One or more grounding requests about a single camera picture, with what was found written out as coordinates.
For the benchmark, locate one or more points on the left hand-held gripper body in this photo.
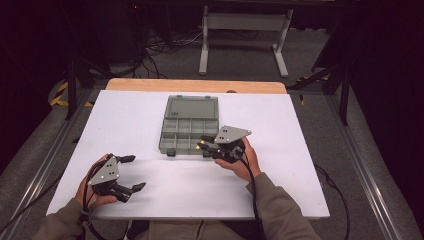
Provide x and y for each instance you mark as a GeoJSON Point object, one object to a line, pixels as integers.
{"type": "Point", "coordinates": [106, 173]}

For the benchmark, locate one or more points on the white metal stand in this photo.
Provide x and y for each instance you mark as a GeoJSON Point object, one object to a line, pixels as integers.
{"type": "Point", "coordinates": [246, 21]}

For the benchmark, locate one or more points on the black equipment with red light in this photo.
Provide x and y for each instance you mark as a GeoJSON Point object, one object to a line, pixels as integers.
{"type": "Point", "coordinates": [133, 30]}

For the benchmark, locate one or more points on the white board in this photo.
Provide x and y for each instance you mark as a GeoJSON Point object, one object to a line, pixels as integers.
{"type": "Point", "coordinates": [133, 116]}

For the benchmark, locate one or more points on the yellow black floor tape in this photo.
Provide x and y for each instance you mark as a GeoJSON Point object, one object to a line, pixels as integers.
{"type": "Point", "coordinates": [56, 100]}

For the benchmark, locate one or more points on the grey plastic compartment box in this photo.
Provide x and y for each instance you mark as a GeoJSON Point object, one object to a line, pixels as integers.
{"type": "Point", "coordinates": [186, 130]}

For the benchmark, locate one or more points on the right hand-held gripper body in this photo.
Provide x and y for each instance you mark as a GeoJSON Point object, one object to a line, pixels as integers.
{"type": "Point", "coordinates": [230, 135]}

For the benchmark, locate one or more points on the person's left hand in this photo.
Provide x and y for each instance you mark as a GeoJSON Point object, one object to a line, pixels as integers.
{"type": "Point", "coordinates": [98, 200]}

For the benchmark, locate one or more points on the aluminium floor rail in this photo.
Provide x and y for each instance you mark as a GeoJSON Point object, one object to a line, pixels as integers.
{"type": "Point", "coordinates": [363, 160]}
{"type": "Point", "coordinates": [43, 166]}

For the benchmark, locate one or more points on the black metal stand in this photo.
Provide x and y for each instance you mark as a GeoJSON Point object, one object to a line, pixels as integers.
{"type": "Point", "coordinates": [71, 93]}
{"type": "Point", "coordinates": [345, 100]}

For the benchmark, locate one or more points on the person's right hand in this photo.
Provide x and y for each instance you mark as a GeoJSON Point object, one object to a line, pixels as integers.
{"type": "Point", "coordinates": [248, 165]}

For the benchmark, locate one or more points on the wooden table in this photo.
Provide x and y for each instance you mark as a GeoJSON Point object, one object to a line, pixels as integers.
{"type": "Point", "coordinates": [150, 86]}

